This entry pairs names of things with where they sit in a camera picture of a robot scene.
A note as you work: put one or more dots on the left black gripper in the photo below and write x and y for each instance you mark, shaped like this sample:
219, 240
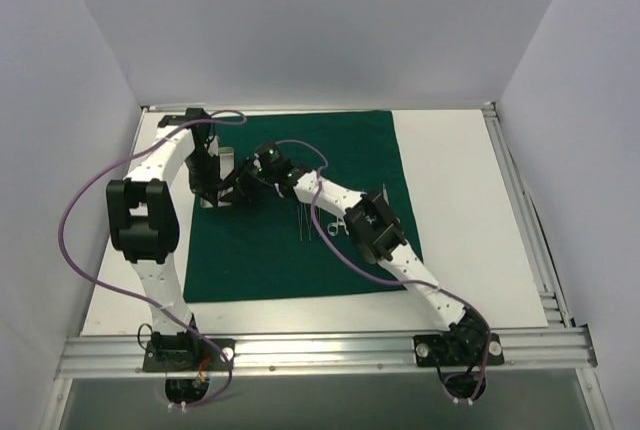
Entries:
204, 186

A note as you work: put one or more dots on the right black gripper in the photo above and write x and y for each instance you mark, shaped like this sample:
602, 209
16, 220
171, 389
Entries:
248, 178

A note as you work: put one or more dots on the silver metal instrument tray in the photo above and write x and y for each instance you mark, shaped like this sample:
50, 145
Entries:
227, 164

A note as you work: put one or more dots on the green surgical cloth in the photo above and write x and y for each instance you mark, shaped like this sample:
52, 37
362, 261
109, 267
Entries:
254, 253

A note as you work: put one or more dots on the silver curved hemostat forceps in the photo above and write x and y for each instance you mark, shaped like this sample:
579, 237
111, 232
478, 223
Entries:
337, 226

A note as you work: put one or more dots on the silver surgical scissors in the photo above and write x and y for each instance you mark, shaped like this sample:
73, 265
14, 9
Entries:
385, 193

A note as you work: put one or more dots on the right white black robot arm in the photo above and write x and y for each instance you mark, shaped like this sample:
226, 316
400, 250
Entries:
377, 234

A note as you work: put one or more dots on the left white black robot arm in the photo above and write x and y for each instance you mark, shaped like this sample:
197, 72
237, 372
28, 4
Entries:
144, 225

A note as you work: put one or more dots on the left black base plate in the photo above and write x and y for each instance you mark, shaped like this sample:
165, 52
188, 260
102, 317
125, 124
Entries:
186, 353

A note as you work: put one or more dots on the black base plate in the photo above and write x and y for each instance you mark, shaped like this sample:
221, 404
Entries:
186, 353
444, 350

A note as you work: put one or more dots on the back aluminium rail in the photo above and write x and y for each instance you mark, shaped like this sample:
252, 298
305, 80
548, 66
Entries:
320, 107

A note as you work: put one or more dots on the aluminium rail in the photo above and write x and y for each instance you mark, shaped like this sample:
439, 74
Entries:
532, 235
111, 357
320, 107

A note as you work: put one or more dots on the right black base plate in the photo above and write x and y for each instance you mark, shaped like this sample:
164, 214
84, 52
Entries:
444, 350

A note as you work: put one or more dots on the right aluminium rail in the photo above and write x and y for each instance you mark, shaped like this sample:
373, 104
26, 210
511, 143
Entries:
532, 235

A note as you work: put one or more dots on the front aluminium rail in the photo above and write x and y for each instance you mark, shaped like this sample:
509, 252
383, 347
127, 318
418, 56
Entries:
111, 357

